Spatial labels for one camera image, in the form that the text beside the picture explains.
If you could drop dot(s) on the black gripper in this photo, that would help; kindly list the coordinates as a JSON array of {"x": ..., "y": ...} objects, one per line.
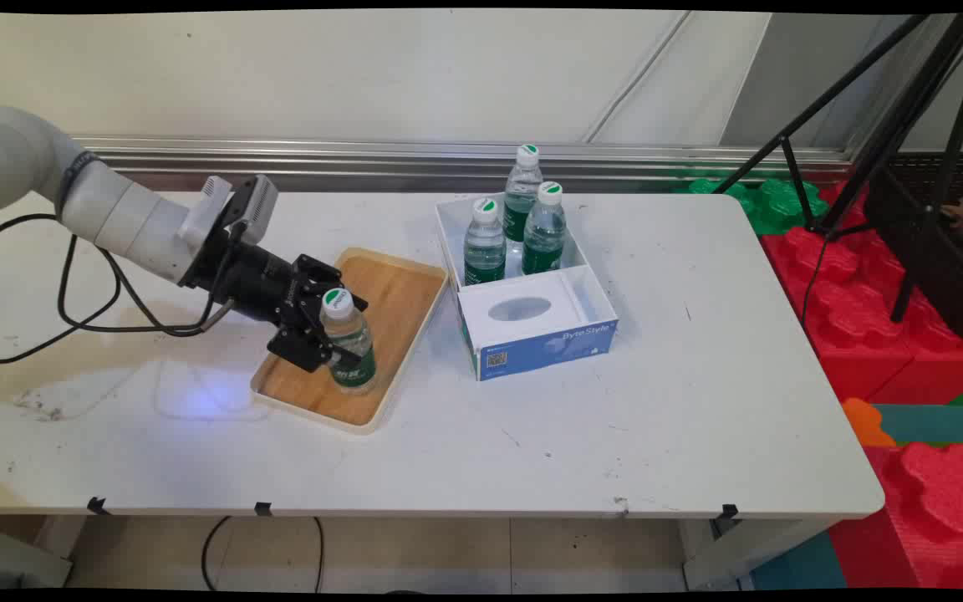
[{"x": 256, "y": 280}]

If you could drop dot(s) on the clear water bottle green label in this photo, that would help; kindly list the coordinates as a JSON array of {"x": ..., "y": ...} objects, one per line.
[
  {"x": 348, "y": 330},
  {"x": 544, "y": 238},
  {"x": 523, "y": 188},
  {"x": 484, "y": 251}
]

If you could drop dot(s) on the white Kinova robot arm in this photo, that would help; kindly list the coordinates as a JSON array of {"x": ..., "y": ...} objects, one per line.
[{"x": 130, "y": 219}]

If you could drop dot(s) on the wooden tray white rim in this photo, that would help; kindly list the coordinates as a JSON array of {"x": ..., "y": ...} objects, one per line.
[{"x": 389, "y": 309}]

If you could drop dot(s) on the black tape piece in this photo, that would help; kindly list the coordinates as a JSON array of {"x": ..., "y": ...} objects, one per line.
[
  {"x": 729, "y": 512},
  {"x": 97, "y": 505},
  {"x": 262, "y": 508}
]

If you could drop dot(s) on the white and blue cardboard box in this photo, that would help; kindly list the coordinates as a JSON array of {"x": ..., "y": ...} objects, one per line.
[{"x": 548, "y": 347}]

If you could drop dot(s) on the white table leg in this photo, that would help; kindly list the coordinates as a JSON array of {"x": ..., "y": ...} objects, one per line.
[
  {"x": 30, "y": 552},
  {"x": 749, "y": 552}
]

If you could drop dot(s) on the green foam block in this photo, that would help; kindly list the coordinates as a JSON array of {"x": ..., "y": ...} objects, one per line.
[{"x": 782, "y": 205}]

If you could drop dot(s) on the red foam block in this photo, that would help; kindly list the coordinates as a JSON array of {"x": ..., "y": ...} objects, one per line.
[
  {"x": 933, "y": 510},
  {"x": 841, "y": 309},
  {"x": 941, "y": 359}
]

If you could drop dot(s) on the orange foam piece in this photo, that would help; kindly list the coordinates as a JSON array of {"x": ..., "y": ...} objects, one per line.
[{"x": 864, "y": 422}]

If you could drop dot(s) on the black tripod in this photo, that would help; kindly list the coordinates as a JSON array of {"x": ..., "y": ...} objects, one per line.
[{"x": 892, "y": 125}]

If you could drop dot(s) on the dark leaning panel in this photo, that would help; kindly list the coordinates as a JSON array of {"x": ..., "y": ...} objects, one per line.
[{"x": 941, "y": 276}]

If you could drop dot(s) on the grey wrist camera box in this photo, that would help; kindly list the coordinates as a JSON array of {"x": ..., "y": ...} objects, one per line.
[{"x": 254, "y": 205}]

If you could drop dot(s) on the aluminium wall rail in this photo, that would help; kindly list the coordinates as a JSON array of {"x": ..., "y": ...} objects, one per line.
[{"x": 364, "y": 159}]

